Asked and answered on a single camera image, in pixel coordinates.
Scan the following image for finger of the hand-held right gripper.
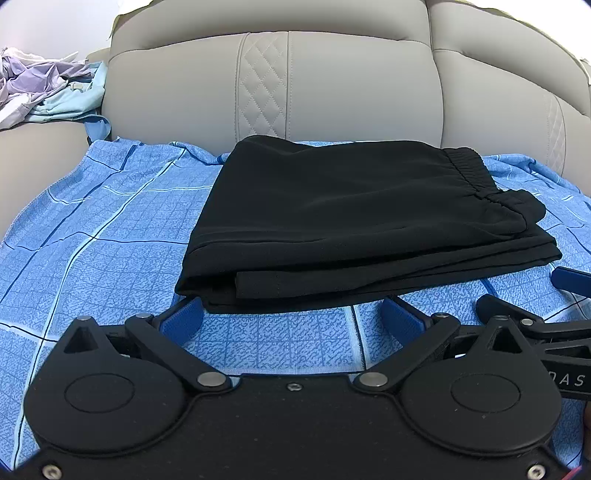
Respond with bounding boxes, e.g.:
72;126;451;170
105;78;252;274
475;294;591;344
550;266;591;297

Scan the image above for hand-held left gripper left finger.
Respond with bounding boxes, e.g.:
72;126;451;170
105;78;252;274
58;296;234;394

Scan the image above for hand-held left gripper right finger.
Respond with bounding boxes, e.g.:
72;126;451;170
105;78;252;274
353;297;540;394

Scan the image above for black pants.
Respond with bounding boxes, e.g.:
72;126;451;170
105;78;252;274
174;135;563;315

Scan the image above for blue checkered blanket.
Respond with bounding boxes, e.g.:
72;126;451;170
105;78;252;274
0;115;591;467

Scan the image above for pale blue garment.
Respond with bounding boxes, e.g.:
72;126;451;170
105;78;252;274
21;60;109;124

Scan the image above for grey leather sofa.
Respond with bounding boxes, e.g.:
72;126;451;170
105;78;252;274
0;0;591;245

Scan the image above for white cloth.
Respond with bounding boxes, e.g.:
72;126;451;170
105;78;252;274
0;95;35;132

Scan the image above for lilac garment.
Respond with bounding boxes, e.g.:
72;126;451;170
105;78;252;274
0;46;95;109

